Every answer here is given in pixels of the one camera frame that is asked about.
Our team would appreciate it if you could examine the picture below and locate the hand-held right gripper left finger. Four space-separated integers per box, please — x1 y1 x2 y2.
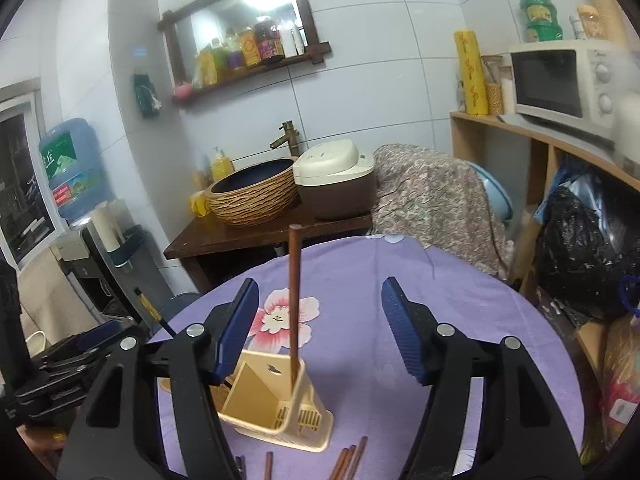
56 278 260 480

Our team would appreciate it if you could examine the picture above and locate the white cup tube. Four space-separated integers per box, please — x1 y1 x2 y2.
90 200 124 256

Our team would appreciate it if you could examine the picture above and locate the light wooden shelf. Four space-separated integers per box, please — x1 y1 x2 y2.
449 109 640 391

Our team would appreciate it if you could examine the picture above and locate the black chopstick gold band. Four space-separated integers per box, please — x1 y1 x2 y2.
133 287 236 390

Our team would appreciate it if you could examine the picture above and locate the beige plastic utensil holder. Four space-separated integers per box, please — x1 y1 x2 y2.
210 350 334 454

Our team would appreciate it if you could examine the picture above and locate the yellow soap bottle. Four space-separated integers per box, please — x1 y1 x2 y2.
210 146 236 183

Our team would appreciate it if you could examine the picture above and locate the black plastic bag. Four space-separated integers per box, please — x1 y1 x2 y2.
537 185 640 321

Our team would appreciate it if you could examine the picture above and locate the orange label bottle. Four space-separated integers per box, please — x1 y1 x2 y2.
239 30 262 67

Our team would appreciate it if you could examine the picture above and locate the grey round stool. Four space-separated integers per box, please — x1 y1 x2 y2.
159 292 202 323

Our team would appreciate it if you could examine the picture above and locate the blue water jug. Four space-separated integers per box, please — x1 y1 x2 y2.
38 118 108 224

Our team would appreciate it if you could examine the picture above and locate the water dispenser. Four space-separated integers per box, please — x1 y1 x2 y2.
49 210 168 333

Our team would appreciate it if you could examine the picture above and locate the woven pattern wash basin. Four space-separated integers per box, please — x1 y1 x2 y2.
206 157 301 226

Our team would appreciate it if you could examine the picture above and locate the white microwave oven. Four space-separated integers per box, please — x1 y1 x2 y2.
508 40 628 137

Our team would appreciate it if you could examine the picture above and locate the dark wooden washstand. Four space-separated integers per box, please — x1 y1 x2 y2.
163 205 375 293

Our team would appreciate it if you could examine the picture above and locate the dark window white frame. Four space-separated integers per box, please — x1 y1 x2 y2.
0 79 57 273

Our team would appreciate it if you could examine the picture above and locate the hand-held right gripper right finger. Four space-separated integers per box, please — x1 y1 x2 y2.
382 277 586 480

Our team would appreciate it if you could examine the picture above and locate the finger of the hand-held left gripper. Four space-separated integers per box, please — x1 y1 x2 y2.
15 354 108 418
42 317 147 368

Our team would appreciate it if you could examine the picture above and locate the floral cloth cover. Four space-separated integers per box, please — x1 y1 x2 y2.
367 143 511 278

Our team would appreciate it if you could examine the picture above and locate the green wall packet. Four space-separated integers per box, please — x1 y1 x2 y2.
132 73 163 118

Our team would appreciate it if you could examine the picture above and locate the yellow tall package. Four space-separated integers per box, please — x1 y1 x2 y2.
453 30 489 116

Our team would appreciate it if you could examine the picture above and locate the purple floral tablecloth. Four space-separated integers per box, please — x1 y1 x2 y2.
149 232 587 480

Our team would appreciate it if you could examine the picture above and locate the dark sauce bottle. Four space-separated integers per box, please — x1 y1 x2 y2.
253 16 286 64

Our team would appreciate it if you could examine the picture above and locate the yellow snack packet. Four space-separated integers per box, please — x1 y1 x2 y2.
196 49 220 87

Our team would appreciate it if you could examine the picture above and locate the light blue basin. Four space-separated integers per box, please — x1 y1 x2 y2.
467 162 514 222

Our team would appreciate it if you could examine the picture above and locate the brass faucet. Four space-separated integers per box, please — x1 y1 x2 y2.
270 121 302 158

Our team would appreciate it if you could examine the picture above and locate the dark brown box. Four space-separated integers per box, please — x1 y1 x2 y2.
292 141 377 221

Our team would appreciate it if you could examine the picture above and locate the wooden framed mirror shelf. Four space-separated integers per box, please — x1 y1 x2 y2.
157 0 332 107

